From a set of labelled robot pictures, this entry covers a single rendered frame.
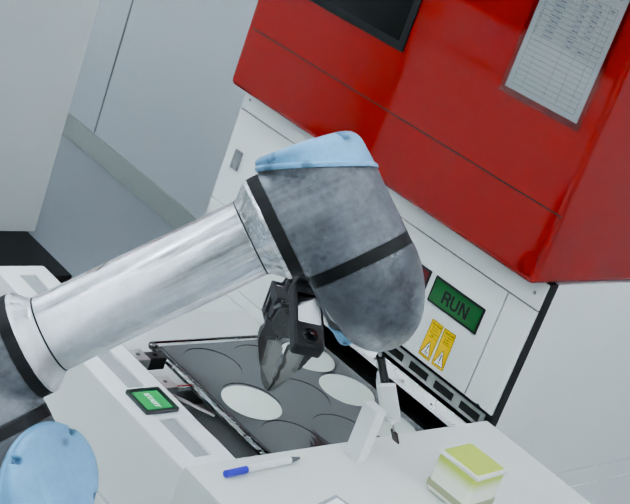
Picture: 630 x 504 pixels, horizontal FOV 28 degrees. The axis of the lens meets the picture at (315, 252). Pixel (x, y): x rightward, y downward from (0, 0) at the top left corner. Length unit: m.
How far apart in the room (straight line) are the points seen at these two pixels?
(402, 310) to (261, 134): 1.20
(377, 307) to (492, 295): 0.79
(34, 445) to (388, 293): 0.39
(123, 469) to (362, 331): 0.55
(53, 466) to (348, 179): 0.42
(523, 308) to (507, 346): 0.07
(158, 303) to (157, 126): 3.93
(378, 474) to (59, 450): 0.60
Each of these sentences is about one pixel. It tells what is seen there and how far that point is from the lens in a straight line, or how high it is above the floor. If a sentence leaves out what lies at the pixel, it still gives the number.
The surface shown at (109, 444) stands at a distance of 1.78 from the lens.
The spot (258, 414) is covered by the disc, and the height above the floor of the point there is 0.90.
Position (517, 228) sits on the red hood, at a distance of 1.97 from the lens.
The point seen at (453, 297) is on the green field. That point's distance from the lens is 2.11.
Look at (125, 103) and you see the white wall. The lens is 5.41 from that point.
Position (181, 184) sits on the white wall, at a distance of 5.07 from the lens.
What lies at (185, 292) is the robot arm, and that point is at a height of 1.29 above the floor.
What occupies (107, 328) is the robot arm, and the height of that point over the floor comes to 1.24.
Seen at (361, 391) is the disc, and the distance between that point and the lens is 2.16.
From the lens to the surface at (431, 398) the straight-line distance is 2.15.
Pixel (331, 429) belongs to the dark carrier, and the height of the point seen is 0.90.
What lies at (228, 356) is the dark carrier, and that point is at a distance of 2.11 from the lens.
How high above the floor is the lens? 1.81
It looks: 20 degrees down
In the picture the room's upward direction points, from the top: 20 degrees clockwise
